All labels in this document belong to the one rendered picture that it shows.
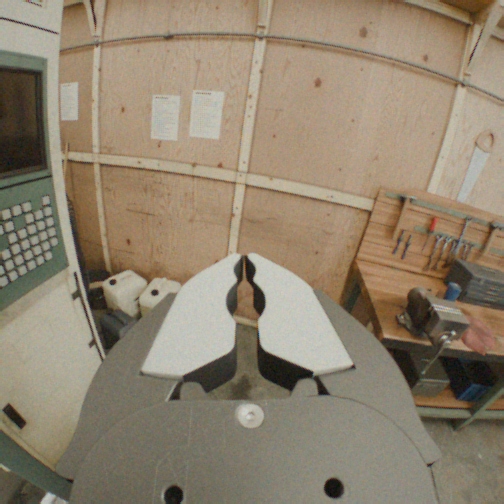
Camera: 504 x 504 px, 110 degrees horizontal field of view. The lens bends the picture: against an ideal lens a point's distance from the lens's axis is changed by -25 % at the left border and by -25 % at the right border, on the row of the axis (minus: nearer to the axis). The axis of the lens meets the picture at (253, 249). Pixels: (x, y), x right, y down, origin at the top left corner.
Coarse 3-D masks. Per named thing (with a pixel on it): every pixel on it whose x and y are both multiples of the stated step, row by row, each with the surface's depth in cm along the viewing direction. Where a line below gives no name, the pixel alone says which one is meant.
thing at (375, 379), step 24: (336, 312) 8; (360, 336) 7; (360, 360) 6; (384, 360) 6; (336, 384) 6; (360, 384) 6; (384, 384) 6; (384, 408) 5; (408, 408) 5; (408, 432) 4; (432, 456) 4
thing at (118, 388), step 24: (144, 336) 7; (120, 360) 6; (144, 360) 6; (96, 384) 6; (120, 384) 6; (144, 384) 6; (168, 384) 6; (96, 408) 5; (120, 408) 5; (96, 432) 4; (72, 456) 4; (72, 480) 4
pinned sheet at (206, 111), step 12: (204, 96) 135; (216, 96) 133; (192, 108) 139; (204, 108) 138; (216, 108) 137; (192, 120) 142; (204, 120) 141; (216, 120) 140; (192, 132) 146; (204, 132) 145; (216, 132) 143
